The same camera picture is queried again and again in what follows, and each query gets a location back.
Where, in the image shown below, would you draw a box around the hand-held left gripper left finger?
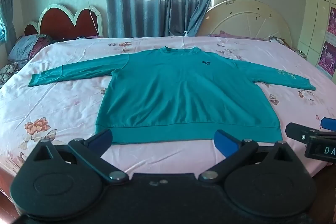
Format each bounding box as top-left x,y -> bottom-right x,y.
34,129 -> 129,185

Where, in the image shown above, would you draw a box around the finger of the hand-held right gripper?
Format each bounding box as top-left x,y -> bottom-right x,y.
285,122 -> 324,146
320,117 -> 336,132

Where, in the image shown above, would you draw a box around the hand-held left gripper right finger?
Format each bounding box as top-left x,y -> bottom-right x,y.
199,130 -> 297,183

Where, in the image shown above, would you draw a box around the teal long-sleeve sweatshirt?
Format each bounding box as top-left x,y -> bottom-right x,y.
28,47 -> 316,145

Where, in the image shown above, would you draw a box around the pink floral bedsheet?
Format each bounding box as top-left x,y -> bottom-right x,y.
0,35 -> 336,184

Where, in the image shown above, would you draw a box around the floral pillow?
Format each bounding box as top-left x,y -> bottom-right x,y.
269,35 -> 308,60

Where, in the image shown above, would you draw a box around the purple pillow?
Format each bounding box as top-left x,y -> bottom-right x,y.
211,31 -> 271,42

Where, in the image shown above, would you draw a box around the dark patterned pillow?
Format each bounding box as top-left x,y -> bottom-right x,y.
0,61 -> 27,86

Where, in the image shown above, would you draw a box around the blue and pink pillows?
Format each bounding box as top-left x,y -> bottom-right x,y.
7,34 -> 53,62

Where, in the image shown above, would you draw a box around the cream panelled wardrobe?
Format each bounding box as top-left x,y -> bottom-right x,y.
298,0 -> 336,81

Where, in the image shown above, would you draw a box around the red heart-shaped headboard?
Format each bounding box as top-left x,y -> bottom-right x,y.
24,4 -> 103,42

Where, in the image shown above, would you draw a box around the cream round headboard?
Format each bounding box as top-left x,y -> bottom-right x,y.
197,0 -> 293,49

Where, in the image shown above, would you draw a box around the grey side curtain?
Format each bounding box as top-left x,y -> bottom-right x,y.
0,0 -> 21,54

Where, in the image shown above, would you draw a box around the pink wall poster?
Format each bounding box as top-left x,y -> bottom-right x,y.
316,41 -> 336,74
325,7 -> 336,37

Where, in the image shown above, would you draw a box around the white charging cable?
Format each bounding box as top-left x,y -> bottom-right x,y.
79,0 -> 101,36

